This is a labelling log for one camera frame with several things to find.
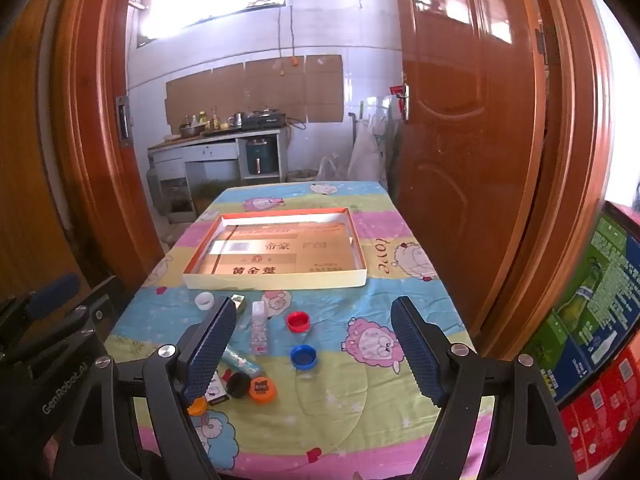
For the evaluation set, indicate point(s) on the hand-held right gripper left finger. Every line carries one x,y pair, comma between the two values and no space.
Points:
215,347

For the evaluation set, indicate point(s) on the metal bowl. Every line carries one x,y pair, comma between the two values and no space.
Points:
191,131

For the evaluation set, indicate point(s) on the plain orange bottle cap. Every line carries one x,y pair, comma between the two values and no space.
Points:
197,406

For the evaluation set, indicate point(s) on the teal air fryer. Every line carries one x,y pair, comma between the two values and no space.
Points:
261,155

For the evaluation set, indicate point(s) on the blue bottle cap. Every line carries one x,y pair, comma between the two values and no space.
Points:
303,356

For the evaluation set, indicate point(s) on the metal kettle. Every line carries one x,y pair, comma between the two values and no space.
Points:
237,120

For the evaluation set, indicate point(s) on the white bucket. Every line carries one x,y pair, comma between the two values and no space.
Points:
302,176

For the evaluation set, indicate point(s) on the small white plastic bag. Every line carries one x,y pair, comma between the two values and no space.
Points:
330,167

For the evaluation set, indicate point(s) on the cardboard wall sheets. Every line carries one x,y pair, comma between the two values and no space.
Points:
260,92

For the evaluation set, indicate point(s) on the gold rectangular box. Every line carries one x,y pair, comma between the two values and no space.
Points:
240,303

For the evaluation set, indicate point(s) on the large white plastic bag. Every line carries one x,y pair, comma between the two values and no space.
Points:
367,152

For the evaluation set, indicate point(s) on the planter box with grass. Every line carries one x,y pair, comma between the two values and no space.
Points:
207,191

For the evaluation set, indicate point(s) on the white kitchen counter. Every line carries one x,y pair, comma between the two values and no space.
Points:
215,152

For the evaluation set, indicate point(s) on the green printed carton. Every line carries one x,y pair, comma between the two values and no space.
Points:
595,300

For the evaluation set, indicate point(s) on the metal pole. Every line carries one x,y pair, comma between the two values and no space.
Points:
354,125

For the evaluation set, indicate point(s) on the red printed carton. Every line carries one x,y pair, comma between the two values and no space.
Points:
600,415

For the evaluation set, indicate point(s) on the green capped bottle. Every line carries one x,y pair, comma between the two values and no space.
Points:
202,118

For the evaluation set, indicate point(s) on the metal door hinge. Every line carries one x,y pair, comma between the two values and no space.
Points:
546,45

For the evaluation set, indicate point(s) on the brown sauce bottle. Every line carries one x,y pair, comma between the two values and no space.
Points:
215,120

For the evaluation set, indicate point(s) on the white bottle cap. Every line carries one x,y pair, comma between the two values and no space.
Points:
205,300

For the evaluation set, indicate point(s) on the shallow cardboard box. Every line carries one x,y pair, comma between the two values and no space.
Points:
280,255

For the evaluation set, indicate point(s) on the brown wooden door frame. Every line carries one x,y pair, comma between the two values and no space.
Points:
95,135

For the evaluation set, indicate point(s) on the teal lighter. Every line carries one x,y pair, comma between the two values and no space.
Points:
243,362

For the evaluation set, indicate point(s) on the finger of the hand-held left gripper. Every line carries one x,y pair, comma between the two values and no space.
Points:
52,292
95,310

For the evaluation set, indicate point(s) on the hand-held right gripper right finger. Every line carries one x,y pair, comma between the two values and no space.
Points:
415,352

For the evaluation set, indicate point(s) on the red bottle cap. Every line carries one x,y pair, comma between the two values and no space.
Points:
298,321

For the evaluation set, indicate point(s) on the orange cap with black label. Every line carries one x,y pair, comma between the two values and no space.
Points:
262,390

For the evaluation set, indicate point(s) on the white printed lighter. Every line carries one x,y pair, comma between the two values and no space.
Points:
218,391

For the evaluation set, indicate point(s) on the brown wooden door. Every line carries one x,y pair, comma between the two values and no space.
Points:
465,160

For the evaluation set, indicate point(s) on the black bottle cap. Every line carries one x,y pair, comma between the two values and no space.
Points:
238,385

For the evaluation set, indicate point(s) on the metal strike plate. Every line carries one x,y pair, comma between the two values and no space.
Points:
122,120

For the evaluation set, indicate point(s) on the red paper strip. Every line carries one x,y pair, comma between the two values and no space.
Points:
396,89

